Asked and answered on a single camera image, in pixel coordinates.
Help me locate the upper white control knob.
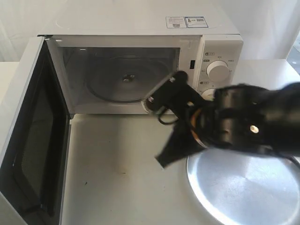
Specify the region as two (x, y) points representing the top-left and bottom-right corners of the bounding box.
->
(206, 60), (230, 82)

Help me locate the lower white control knob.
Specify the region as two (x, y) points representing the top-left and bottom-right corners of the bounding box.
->
(201, 89), (215, 101)

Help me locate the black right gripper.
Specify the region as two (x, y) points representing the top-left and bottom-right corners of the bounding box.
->
(145, 71), (205, 168)

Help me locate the white microwave door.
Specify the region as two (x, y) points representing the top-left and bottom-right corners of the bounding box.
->
(0, 36), (71, 225)

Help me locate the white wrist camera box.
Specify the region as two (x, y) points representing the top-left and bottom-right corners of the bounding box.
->
(141, 71), (182, 114)

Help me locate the white control knob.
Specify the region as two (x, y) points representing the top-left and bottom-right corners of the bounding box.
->
(206, 60), (230, 82)
(201, 89), (215, 101)

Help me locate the glass microwave turntable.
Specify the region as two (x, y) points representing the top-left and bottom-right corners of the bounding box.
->
(86, 55), (173, 103)

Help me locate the round stainless steel plate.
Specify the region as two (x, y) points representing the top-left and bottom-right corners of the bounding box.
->
(186, 150), (300, 225)

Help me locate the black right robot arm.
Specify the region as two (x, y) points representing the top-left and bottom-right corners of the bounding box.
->
(142, 71), (300, 167)

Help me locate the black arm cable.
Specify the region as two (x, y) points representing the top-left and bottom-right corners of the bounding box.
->
(155, 106), (179, 125)

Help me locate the white microwave oven body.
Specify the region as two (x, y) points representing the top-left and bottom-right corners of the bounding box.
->
(39, 0), (243, 114)

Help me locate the blue white warning sticker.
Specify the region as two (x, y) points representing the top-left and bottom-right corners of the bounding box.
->
(165, 16), (209, 29)

